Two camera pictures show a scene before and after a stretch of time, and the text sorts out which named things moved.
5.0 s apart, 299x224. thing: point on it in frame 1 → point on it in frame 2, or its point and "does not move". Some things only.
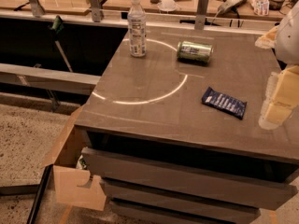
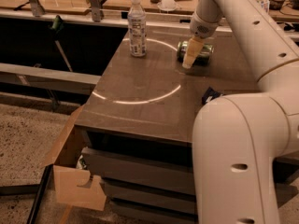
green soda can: [194, 52] does not move
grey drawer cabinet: [174, 136] does not move
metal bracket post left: [37, 9] does not move
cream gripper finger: [282, 97] → [202, 30]
